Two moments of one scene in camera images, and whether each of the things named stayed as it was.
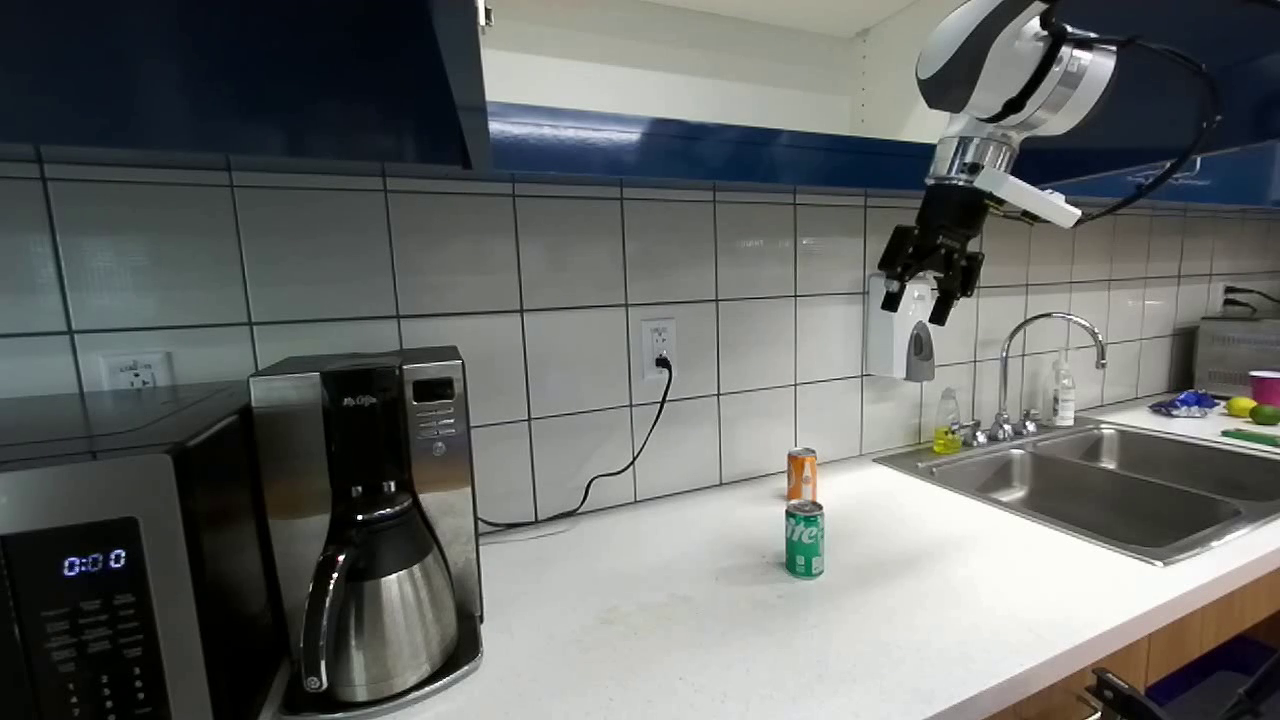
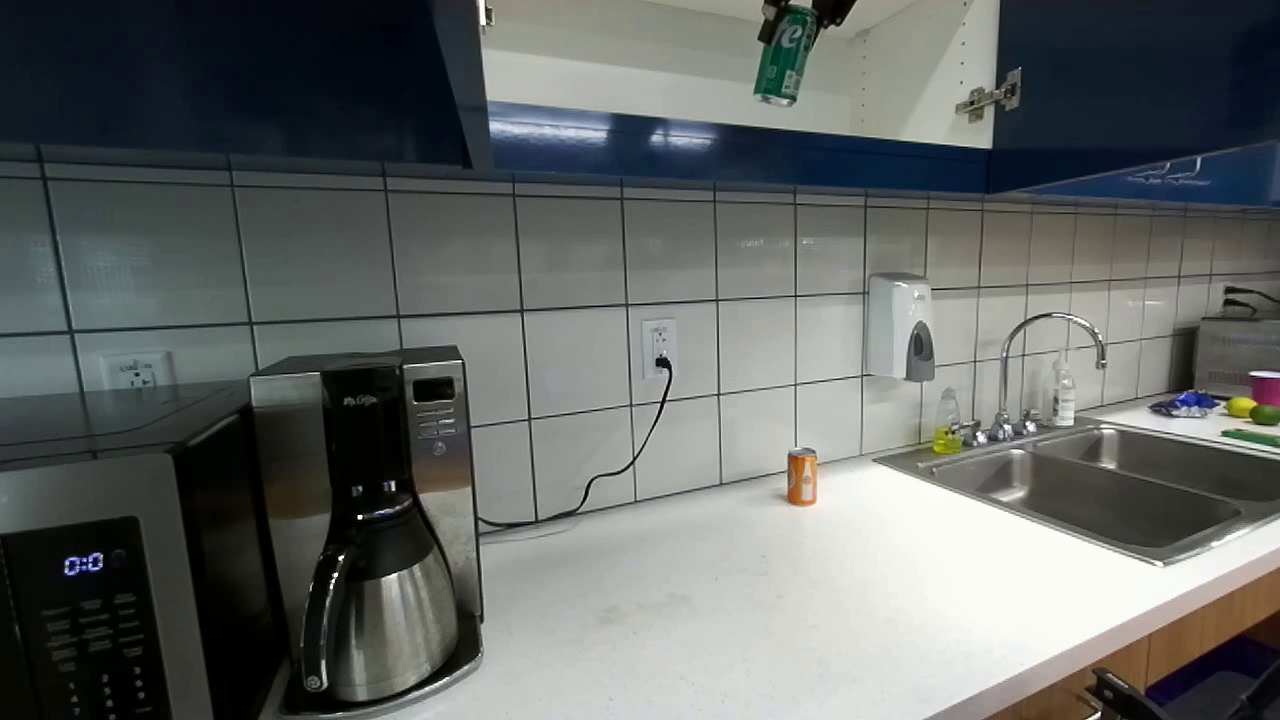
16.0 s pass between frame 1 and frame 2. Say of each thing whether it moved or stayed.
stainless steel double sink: stayed
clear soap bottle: stayed
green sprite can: moved
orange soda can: stayed
